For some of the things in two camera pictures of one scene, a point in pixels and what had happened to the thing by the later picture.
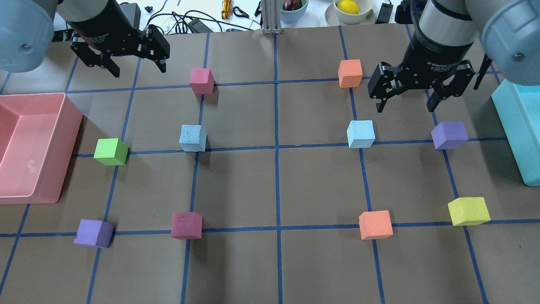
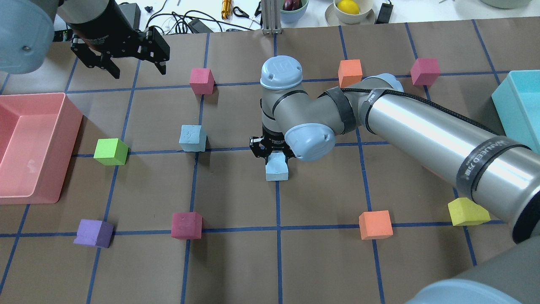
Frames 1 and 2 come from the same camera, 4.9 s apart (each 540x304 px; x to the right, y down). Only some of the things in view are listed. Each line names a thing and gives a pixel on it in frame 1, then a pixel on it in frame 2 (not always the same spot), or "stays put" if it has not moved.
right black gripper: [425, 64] → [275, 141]
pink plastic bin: [38, 134] stays put
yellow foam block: [468, 211] stays put
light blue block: [193, 138] stays put
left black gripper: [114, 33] stays put
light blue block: [360, 134] → [276, 168]
